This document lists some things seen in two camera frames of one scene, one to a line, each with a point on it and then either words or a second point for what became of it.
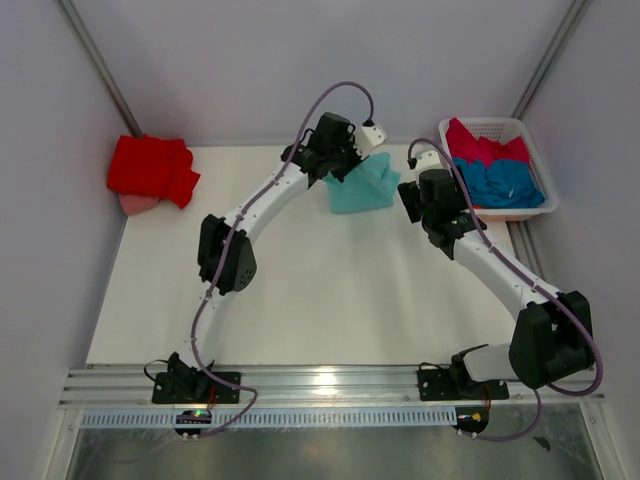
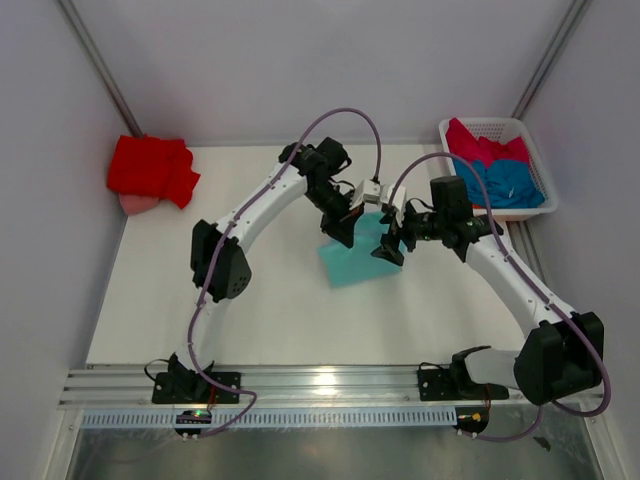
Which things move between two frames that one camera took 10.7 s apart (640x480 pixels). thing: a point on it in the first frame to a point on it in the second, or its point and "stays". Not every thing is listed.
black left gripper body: (343, 158) to (340, 213)
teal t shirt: (370, 185) to (347, 265)
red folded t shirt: (156, 166) stays
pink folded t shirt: (135, 204) stays
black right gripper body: (410, 193) to (395, 233)
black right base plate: (437, 385) stays
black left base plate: (196, 388) stays
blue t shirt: (503, 184) stays
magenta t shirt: (465, 145) stays
